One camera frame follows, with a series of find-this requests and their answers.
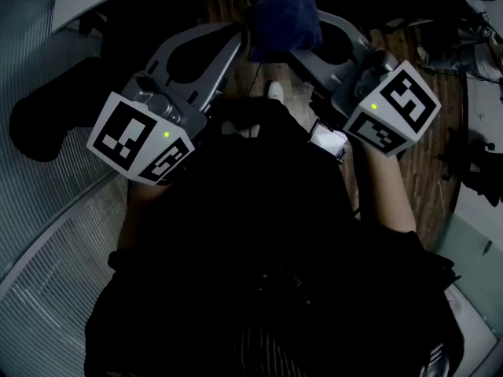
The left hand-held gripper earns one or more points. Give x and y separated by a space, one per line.
129 136

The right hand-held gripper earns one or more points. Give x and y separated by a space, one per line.
393 104

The dark blue cloth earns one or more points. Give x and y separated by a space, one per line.
283 18

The person's left forearm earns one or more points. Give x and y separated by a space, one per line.
131 218

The person's right forearm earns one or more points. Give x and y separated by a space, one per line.
387 191

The person's white shoe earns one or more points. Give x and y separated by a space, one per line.
276 90

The white rectangular device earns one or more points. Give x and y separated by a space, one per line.
328 140

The grey metal stand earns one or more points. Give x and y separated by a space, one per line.
463 59

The black office chair base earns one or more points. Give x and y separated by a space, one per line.
477 163

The person's black clothing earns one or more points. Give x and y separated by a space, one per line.
255 249

